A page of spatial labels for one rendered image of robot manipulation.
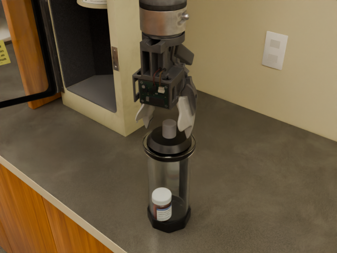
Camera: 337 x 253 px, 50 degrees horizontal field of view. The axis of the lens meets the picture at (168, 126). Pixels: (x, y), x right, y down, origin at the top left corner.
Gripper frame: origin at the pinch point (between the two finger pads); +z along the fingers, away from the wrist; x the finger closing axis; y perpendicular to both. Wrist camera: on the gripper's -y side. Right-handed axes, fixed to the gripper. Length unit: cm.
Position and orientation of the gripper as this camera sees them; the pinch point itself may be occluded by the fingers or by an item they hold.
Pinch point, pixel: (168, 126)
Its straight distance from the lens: 71.3
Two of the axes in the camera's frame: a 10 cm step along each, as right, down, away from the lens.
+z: 0.0, 8.3, 5.6
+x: 9.2, 2.2, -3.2
